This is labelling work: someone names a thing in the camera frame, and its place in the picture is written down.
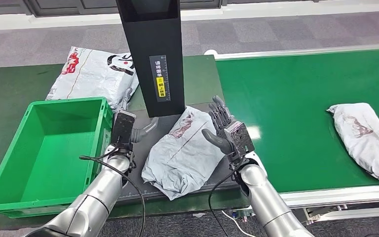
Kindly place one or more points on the small green circuit board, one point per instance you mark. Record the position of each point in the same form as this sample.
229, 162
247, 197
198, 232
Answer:
241, 214

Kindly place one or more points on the small white tab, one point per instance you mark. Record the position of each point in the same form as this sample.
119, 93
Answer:
198, 215

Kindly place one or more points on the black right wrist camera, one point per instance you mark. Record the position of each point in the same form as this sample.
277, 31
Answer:
240, 137

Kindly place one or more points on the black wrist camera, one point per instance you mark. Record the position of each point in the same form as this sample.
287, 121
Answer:
122, 127
240, 137

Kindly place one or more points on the green plastic crate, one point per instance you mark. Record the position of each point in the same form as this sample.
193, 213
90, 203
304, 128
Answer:
45, 157

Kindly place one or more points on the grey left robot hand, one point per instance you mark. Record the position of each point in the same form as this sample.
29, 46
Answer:
140, 133

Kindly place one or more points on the white round cap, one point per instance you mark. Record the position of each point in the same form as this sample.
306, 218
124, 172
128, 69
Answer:
210, 52

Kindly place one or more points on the large grey mailer black print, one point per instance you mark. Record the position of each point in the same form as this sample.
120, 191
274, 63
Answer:
91, 77

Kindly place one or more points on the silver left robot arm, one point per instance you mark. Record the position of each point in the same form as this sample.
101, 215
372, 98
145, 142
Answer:
104, 189

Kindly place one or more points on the green conveyor belt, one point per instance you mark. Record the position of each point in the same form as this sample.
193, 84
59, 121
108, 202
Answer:
274, 98

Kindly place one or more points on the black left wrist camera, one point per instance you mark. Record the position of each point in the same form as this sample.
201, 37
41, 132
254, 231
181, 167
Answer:
122, 127

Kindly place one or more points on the black inbound scanner machine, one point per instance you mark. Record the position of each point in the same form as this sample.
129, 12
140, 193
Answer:
156, 39

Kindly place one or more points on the grey mailer parcel red print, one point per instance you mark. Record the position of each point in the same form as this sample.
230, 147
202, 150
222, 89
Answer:
183, 157
366, 140

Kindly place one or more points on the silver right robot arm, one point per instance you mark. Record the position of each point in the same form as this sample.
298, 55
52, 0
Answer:
264, 202

